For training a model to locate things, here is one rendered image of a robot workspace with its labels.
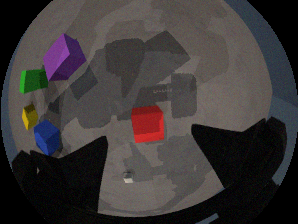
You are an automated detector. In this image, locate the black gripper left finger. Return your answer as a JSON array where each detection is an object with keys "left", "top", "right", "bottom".
[{"left": 29, "top": 136, "right": 108, "bottom": 213}]

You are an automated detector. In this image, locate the green block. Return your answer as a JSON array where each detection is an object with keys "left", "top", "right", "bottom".
[
  {"left": 19, "top": 69, "right": 39, "bottom": 93},
  {"left": 36, "top": 69, "right": 48, "bottom": 89}
]

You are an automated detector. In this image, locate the blue cube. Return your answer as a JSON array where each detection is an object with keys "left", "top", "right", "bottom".
[{"left": 33, "top": 120, "right": 60, "bottom": 156}]

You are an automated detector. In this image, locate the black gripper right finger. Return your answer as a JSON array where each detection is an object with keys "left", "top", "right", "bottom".
[{"left": 192, "top": 117, "right": 266, "bottom": 189}]

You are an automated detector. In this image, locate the purple block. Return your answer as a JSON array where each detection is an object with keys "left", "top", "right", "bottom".
[{"left": 43, "top": 34, "right": 86, "bottom": 81}]

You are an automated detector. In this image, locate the small yellow block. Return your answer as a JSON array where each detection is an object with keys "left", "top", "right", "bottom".
[{"left": 23, "top": 103, "right": 39, "bottom": 131}]

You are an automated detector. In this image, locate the red block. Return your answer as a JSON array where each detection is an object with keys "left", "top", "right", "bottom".
[{"left": 132, "top": 105, "right": 164, "bottom": 143}]

